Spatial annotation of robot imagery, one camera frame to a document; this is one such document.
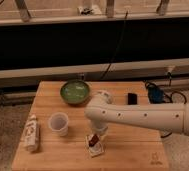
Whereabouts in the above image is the dark red pepper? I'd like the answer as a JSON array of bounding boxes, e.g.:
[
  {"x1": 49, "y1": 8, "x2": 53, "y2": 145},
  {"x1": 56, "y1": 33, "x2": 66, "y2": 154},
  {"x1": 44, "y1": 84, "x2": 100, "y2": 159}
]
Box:
[{"x1": 89, "y1": 134, "x2": 100, "y2": 147}]

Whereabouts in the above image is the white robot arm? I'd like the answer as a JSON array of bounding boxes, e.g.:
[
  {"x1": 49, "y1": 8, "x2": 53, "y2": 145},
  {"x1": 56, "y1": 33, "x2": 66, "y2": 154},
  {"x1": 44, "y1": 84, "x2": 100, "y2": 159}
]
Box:
[{"x1": 85, "y1": 90, "x2": 189, "y2": 136}]

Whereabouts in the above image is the white sponge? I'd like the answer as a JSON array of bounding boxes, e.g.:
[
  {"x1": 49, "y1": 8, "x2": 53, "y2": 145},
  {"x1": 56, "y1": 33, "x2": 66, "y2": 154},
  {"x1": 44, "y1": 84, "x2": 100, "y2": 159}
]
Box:
[{"x1": 85, "y1": 134, "x2": 104, "y2": 157}]

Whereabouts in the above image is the translucent plastic cup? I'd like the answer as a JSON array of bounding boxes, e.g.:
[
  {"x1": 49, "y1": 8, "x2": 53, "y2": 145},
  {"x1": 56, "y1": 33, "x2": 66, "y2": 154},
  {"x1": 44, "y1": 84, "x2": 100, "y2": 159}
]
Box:
[{"x1": 48, "y1": 112, "x2": 69, "y2": 137}]

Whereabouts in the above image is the green bowl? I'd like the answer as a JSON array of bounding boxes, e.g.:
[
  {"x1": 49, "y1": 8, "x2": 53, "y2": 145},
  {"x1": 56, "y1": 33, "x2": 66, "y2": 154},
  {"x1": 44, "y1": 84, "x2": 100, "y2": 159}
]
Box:
[{"x1": 60, "y1": 80, "x2": 90, "y2": 105}]

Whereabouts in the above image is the small black block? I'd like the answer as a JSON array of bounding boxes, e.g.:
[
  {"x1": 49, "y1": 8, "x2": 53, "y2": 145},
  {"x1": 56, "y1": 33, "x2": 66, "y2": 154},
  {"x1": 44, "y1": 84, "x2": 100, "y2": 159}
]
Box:
[{"x1": 128, "y1": 93, "x2": 138, "y2": 105}]

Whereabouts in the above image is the blue object on floor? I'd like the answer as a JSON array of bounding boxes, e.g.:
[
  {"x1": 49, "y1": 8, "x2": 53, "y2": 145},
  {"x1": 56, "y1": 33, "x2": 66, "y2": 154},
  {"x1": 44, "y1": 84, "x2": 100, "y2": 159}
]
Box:
[{"x1": 148, "y1": 87, "x2": 163, "y2": 104}]

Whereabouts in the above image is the white crumpled packet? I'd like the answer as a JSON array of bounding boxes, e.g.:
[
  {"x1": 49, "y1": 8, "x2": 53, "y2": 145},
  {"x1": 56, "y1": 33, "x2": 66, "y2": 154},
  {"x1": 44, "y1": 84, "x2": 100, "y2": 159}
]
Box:
[{"x1": 24, "y1": 115, "x2": 39, "y2": 152}]

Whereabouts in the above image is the long dark bench rail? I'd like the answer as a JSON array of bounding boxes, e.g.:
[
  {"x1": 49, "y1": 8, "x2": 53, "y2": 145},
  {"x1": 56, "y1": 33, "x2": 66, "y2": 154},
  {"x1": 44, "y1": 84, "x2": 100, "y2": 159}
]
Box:
[{"x1": 0, "y1": 15, "x2": 189, "y2": 79}]

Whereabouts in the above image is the black cable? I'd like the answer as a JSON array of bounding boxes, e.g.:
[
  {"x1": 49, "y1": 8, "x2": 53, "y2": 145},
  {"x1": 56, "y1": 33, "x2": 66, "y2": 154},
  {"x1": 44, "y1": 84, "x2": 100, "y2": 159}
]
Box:
[{"x1": 99, "y1": 9, "x2": 130, "y2": 81}]

